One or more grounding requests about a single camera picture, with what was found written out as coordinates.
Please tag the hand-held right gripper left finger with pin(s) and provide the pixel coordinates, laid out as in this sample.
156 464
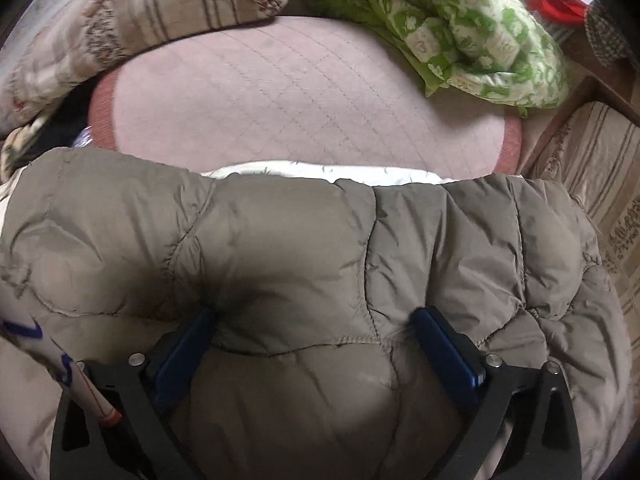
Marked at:
182 355

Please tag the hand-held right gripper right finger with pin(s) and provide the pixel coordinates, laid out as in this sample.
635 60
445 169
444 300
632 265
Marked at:
445 355

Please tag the olive hooded puffer jacket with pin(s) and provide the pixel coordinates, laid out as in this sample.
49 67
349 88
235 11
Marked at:
300 260

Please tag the dark clothes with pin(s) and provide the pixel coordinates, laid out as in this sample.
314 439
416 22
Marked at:
65 125

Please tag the white tube with blue print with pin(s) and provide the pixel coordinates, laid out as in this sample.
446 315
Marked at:
45 350

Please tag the white printed bed sheet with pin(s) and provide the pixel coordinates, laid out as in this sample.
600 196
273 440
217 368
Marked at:
325 170

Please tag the striped floral headboard cushion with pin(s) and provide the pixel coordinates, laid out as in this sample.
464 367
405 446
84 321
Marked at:
600 170

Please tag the cream patterned cloth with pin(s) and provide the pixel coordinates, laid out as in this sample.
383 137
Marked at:
20 147

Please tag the pink quilted blanket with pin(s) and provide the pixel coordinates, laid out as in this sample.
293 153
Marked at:
300 100

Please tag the green patterned blanket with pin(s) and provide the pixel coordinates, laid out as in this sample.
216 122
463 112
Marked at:
475 35

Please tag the striped floral folded quilt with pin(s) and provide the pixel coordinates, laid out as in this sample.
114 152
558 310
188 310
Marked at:
150 10

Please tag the grey checked cloth bundle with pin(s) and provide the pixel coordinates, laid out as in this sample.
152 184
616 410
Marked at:
607 35

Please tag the red cloth item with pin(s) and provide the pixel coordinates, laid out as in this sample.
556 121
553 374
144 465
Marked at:
555 2

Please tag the brown wooden bed frame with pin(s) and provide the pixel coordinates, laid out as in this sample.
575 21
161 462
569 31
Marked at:
585 85

